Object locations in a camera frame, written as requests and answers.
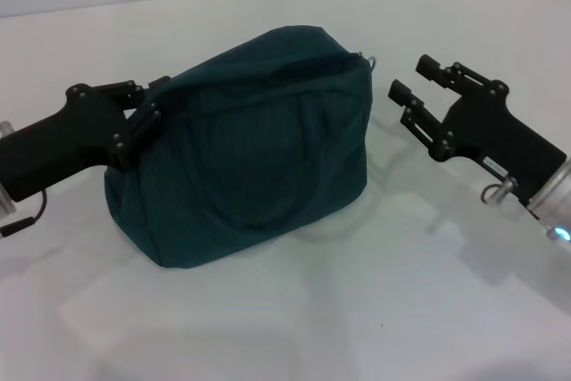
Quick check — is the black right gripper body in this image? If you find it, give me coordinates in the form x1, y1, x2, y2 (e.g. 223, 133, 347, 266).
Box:
438, 81, 569, 200

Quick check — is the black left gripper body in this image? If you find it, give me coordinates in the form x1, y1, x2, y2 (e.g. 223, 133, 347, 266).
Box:
0, 81, 134, 203

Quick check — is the dark teal fabric lunch bag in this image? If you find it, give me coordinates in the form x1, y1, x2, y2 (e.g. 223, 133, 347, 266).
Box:
102, 22, 376, 271

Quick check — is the grey right wrist cable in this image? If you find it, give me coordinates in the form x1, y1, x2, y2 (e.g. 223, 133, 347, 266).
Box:
479, 177, 519, 207

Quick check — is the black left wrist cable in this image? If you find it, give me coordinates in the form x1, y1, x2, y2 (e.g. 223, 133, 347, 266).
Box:
0, 187, 50, 240

